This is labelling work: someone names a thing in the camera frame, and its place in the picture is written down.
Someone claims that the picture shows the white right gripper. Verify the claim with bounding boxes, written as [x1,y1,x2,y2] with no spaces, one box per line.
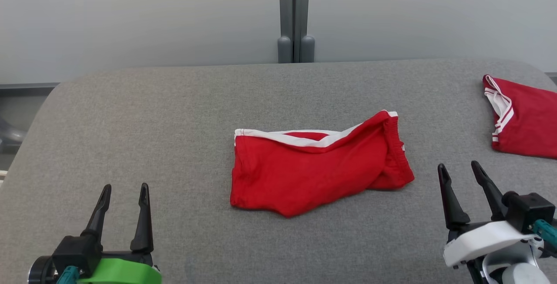
[437,160,544,271]

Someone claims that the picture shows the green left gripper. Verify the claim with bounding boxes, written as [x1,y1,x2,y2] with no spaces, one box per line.
[78,183,162,284]

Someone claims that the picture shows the red white-sleeved Bulls jersey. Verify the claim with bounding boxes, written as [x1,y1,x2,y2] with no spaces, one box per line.
[482,74,557,159]

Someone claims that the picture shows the red Bulls shorts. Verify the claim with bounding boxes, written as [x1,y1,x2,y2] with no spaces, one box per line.
[230,110,415,218]

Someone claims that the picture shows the grey fabric sofa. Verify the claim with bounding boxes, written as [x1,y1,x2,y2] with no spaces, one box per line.
[0,59,557,284]

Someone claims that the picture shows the left black cable teal plug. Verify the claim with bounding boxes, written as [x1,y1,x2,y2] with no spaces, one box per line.
[57,266,80,284]

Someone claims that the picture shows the black cable teal plug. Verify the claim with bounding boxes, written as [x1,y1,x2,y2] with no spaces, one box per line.
[57,266,80,284]
[532,220,557,252]

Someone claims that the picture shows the right black cable teal plug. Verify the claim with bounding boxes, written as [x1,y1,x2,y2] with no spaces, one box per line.
[532,220,557,252]

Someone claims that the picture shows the grey metal frame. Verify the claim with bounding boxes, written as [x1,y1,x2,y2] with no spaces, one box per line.
[0,83,59,154]

